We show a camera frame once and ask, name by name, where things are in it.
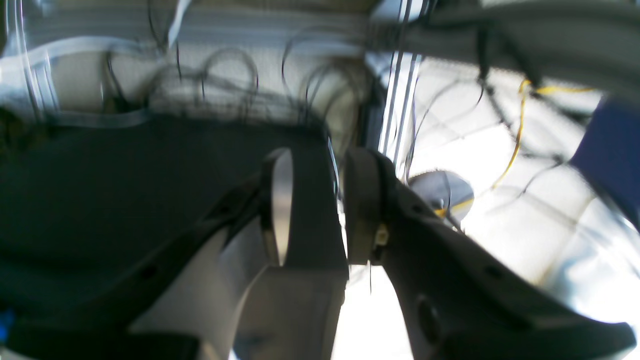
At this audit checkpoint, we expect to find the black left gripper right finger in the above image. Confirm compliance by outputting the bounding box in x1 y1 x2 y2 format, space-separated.
343 147 637 360

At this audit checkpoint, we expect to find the aluminium frame rail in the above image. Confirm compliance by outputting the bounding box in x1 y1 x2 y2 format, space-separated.
371 0 430 167

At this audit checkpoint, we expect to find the yellow cable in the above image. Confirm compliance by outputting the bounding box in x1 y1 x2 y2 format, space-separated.
435 80 596 218

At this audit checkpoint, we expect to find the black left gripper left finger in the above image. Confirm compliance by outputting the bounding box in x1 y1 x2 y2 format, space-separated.
1 148 348 360

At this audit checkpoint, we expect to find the round metal floor base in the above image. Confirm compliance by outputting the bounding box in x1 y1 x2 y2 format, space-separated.
407 170 475 222

